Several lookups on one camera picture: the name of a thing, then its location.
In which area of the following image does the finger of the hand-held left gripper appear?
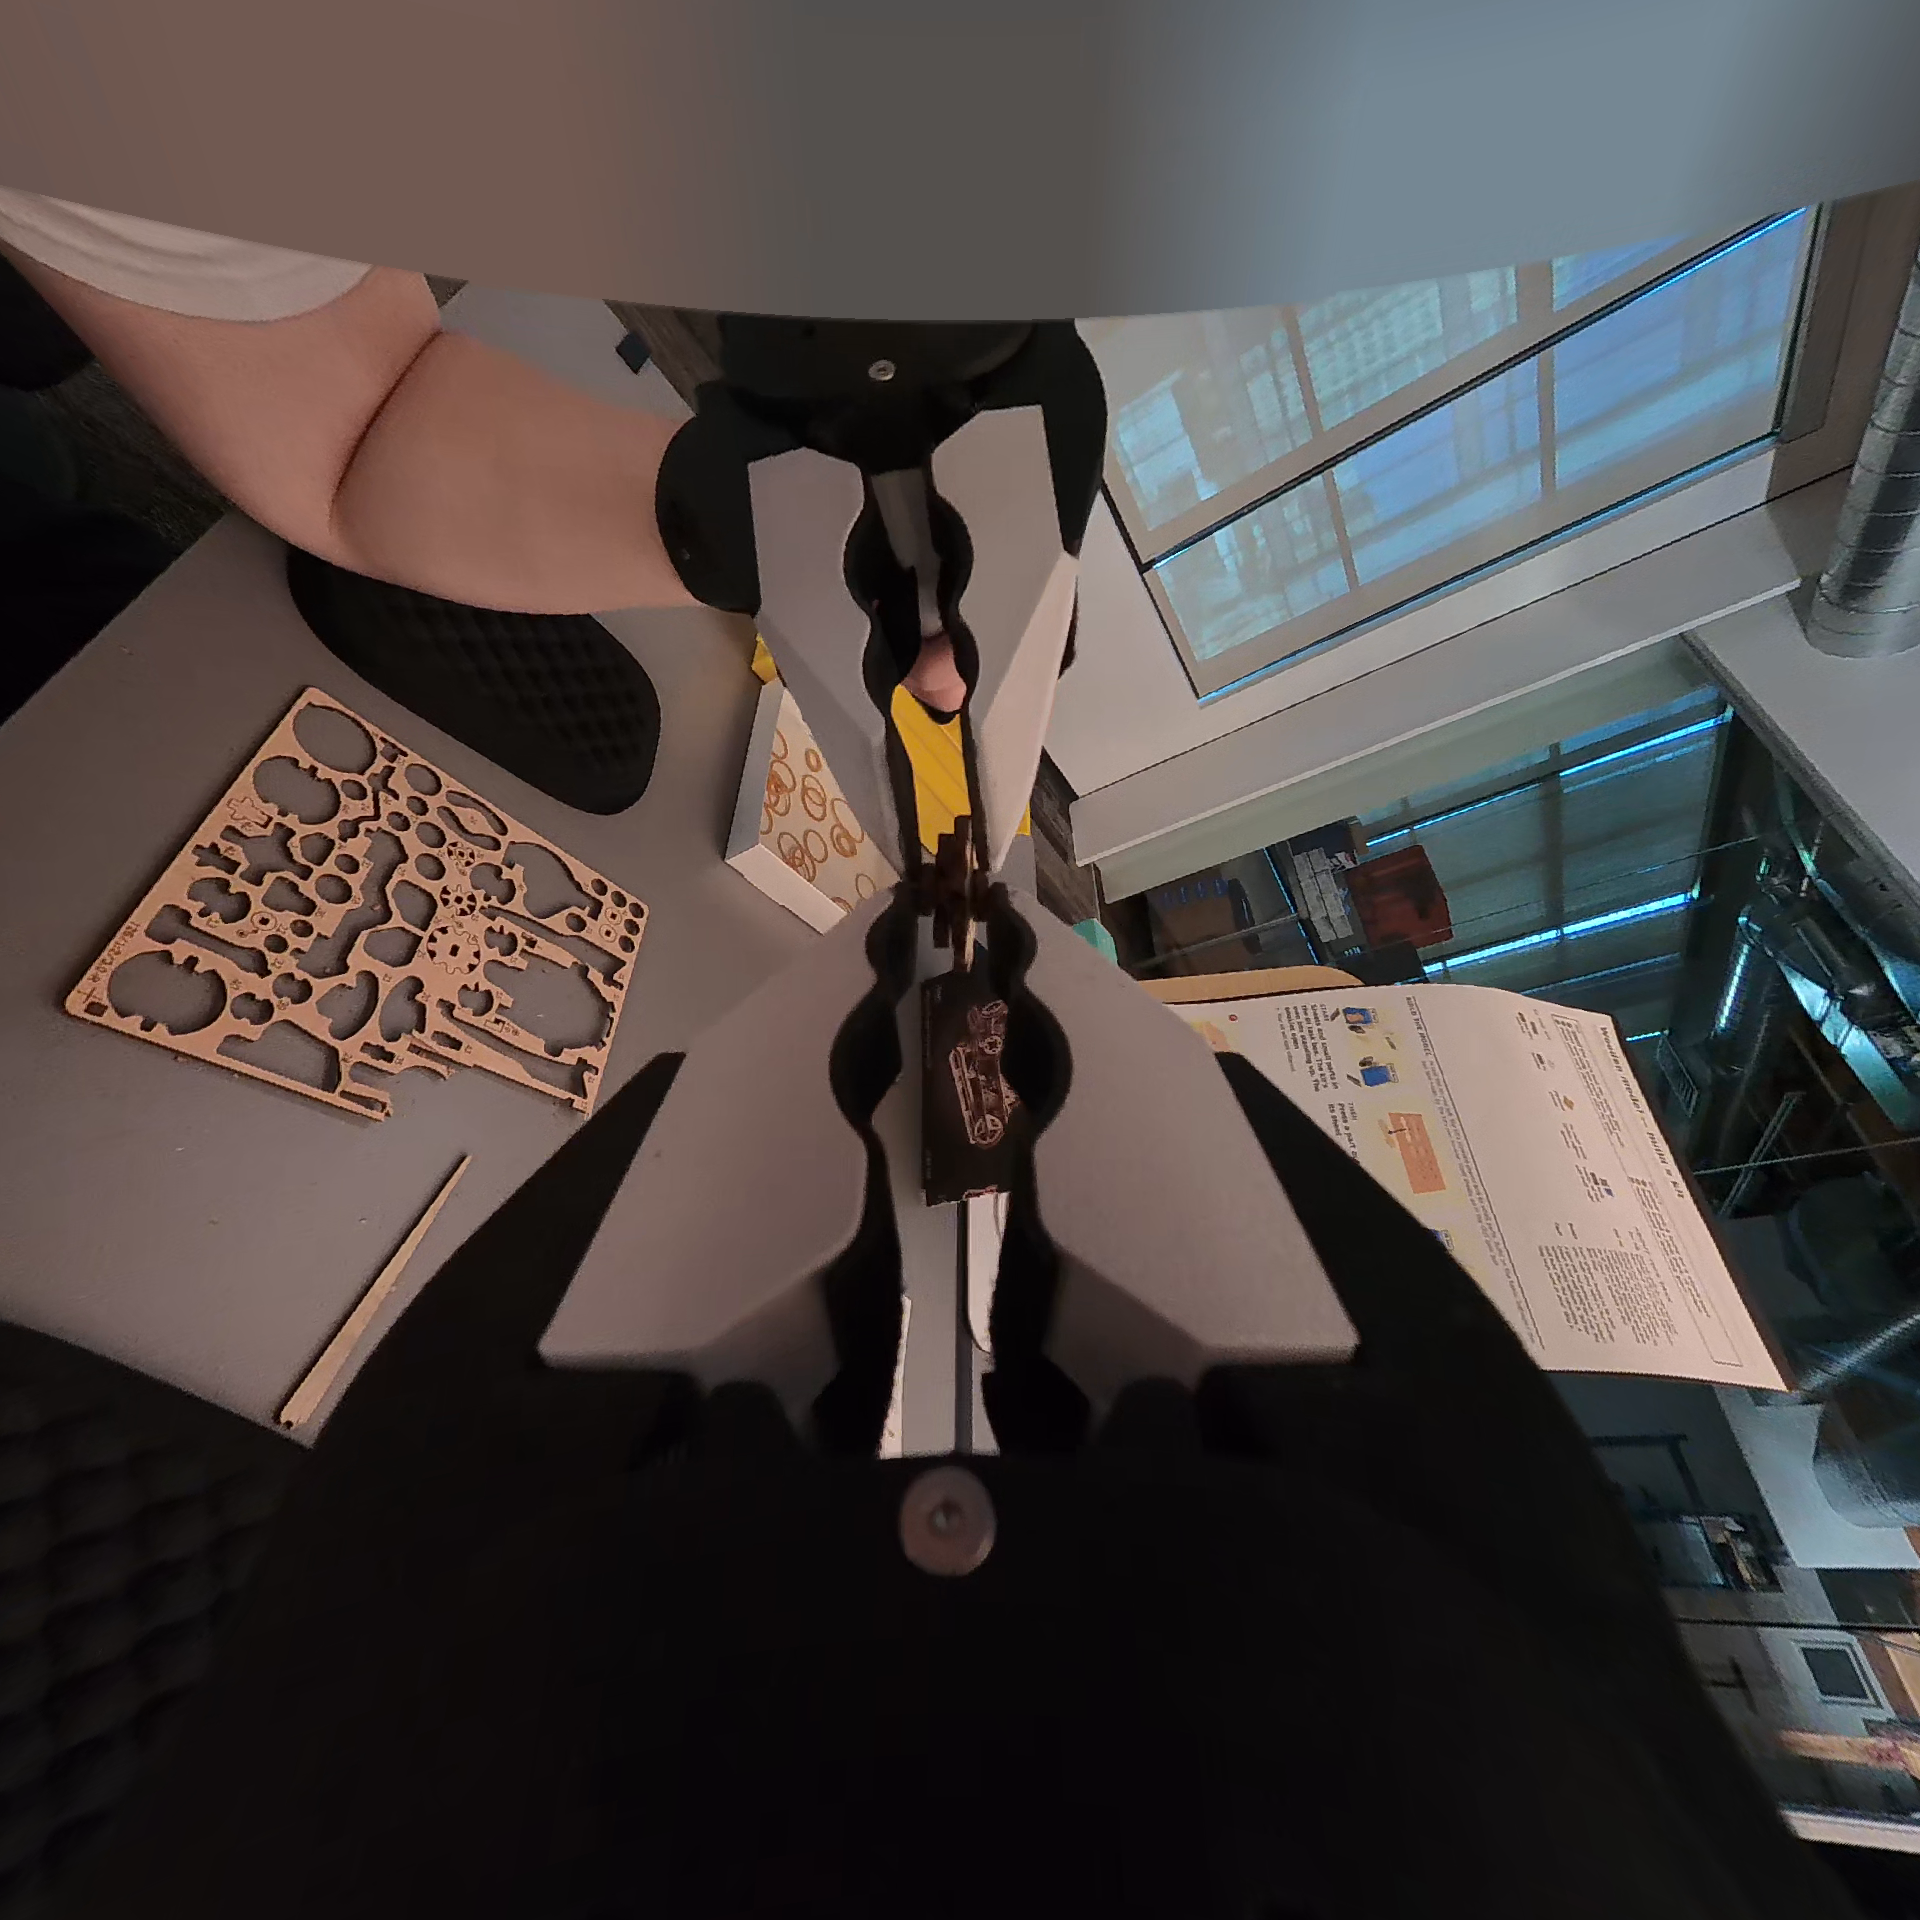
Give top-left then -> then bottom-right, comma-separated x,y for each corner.
747,455 -> 912,889
930,400 -> 1082,876

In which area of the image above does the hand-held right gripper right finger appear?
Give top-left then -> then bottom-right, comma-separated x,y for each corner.
989,885 -> 1365,1379

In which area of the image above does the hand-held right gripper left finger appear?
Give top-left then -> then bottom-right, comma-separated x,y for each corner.
535,883 -> 912,1379

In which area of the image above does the dark wooden model part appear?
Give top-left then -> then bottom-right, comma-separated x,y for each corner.
904,817 -> 1010,951

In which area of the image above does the person's left forearm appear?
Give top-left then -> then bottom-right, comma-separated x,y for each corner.
334,322 -> 706,618

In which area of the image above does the laser-cut wooden parts sheet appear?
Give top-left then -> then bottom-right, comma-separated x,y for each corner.
64,688 -> 653,1124

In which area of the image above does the white box with gear print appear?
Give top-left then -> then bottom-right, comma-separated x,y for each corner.
726,681 -> 904,932

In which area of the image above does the black card with line drawing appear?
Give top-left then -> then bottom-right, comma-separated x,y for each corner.
915,968 -> 1041,1209

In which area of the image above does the black padded wrist rest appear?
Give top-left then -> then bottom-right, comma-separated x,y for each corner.
286,547 -> 666,819

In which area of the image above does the thin wooden stick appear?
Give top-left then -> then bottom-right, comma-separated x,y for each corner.
278,1153 -> 474,1431

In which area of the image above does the red box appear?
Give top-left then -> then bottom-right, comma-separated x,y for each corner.
1339,843 -> 1457,946

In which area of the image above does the printed instruction sheet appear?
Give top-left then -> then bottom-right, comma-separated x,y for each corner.
1171,984 -> 1795,1396

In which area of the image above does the large framed window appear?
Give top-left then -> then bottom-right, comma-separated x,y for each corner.
1103,210 -> 1825,699

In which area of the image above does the white shirt sleeve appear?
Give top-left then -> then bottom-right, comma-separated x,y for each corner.
0,188 -> 375,324

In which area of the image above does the corrugated metal duct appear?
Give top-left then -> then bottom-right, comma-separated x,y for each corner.
1809,195 -> 1920,664

